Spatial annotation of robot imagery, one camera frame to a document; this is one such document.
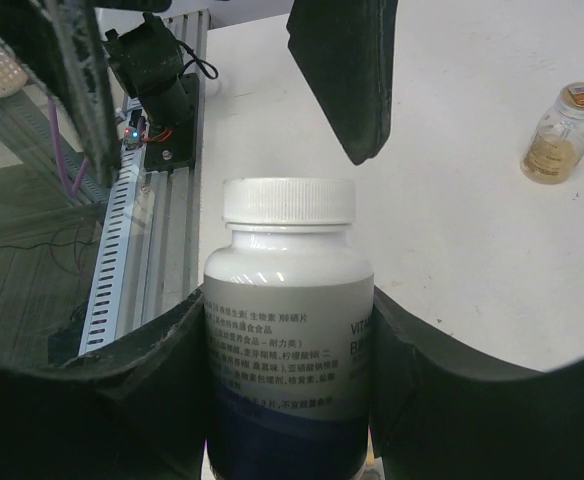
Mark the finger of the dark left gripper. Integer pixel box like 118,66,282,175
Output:
286,0,399,165
0,1,121,187

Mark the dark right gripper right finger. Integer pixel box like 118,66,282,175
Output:
370,291,584,479

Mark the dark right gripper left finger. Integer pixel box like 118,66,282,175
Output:
0,291,210,479

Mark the white pill bottle blue label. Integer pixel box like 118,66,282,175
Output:
202,177,376,479

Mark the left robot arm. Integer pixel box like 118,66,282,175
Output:
0,1,398,187

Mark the clear glass jar gold lid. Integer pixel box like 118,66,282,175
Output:
520,82,584,185

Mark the white slotted cable duct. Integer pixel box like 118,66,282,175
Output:
78,145,145,356

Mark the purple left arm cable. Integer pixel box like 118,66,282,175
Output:
46,94,93,199

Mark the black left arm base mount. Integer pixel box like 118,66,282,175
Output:
140,73,200,171

